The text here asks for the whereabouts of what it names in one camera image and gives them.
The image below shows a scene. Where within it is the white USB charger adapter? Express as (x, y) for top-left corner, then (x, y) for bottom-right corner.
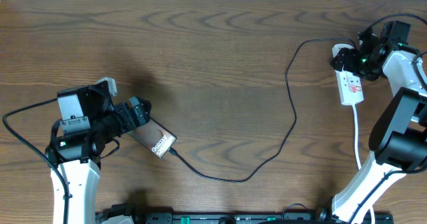
(332, 43), (354, 57)

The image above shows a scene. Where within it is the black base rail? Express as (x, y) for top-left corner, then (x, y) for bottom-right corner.
(95, 211), (394, 224)

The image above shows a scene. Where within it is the white power strip cord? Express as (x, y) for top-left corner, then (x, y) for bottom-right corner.
(352, 104), (376, 224)

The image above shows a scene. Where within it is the black left camera cable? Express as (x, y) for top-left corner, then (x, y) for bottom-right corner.
(2, 98), (73, 224)

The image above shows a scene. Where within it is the white power strip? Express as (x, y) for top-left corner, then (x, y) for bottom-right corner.
(336, 71), (364, 106)

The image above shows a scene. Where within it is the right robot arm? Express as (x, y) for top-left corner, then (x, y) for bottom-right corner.
(316, 21), (426, 223)

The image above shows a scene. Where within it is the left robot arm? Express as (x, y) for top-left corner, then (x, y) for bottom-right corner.
(45, 79), (151, 223)

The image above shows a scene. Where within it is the black charging cable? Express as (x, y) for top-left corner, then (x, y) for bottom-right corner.
(167, 37), (359, 183)

